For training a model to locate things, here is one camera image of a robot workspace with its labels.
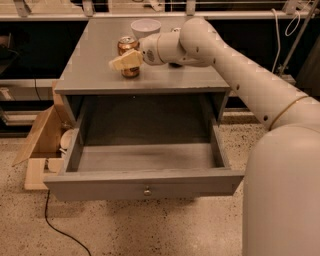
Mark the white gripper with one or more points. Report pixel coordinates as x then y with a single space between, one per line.
149 48

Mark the orange soda can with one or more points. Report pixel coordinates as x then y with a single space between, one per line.
125 44

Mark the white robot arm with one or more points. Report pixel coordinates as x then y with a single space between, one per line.
282 179

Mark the blue Pepsi can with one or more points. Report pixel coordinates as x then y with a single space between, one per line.
175 65

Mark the grey open top drawer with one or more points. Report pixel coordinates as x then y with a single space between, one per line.
125 144

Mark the round metal drawer knob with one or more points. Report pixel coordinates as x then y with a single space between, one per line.
147 192

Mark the white ceramic bowl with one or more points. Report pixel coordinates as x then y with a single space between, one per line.
144 27

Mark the grey cabinet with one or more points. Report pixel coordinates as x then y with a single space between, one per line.
88 72

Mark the white plate in box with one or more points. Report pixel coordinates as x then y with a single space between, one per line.
66 139

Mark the cardboard box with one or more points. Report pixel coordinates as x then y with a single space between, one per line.
41 149

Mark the metal stand pole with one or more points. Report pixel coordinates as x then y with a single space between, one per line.
299 10

